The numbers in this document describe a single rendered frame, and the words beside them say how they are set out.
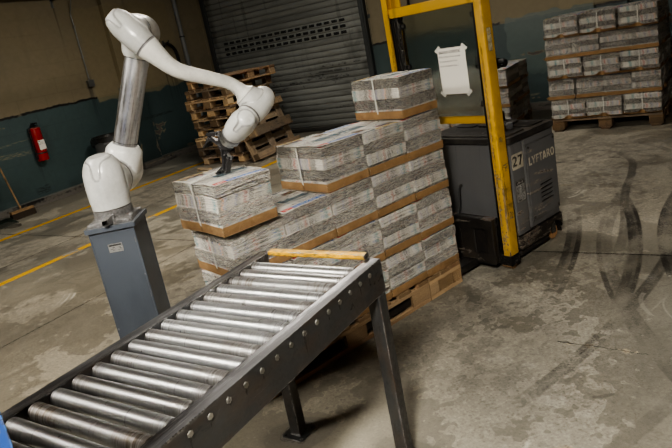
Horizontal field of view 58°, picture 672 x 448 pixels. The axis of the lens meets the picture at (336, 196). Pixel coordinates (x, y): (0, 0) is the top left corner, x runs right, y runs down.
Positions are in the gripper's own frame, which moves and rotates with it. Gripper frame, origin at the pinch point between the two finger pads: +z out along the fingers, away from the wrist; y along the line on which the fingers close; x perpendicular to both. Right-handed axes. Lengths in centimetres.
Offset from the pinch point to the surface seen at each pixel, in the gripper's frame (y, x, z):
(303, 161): 13.7, 46.9, 4.0
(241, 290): 61, -37, -47
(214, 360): 77, -67, -77
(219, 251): 37.8, -10.0, 14.0
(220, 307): 64, -49, -52
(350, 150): 19, 66, -9
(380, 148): 23, 87, -7
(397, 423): 129, -3, -43
